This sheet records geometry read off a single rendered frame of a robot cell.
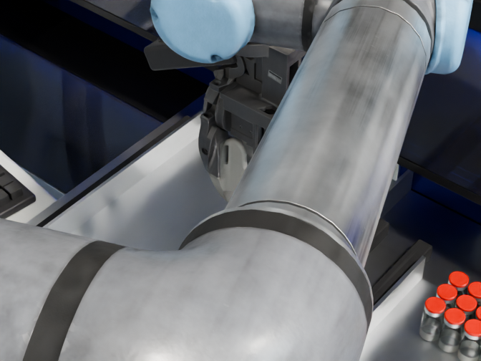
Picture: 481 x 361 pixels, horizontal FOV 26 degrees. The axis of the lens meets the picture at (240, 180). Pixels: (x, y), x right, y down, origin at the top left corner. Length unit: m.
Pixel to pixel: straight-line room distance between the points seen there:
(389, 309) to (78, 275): 0.72
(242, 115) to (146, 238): 0.29
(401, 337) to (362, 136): 0.56
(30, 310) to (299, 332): 0.11
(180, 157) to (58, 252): 0.85
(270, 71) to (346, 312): 0.47
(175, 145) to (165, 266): 0.85
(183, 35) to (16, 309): 0.37
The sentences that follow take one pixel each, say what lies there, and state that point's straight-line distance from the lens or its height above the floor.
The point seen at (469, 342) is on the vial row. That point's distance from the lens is 1.05.
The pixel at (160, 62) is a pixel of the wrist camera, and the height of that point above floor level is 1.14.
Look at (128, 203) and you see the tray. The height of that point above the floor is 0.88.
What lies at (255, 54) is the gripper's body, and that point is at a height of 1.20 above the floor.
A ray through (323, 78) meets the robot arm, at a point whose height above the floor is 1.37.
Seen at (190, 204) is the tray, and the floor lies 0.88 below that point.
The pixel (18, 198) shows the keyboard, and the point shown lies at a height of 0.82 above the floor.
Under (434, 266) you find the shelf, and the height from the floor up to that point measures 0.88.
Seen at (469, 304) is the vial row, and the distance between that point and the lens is 1.07.
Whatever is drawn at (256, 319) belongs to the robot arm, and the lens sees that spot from 0.41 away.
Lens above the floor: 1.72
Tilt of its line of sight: 42 degrees down
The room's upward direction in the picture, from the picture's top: straight up
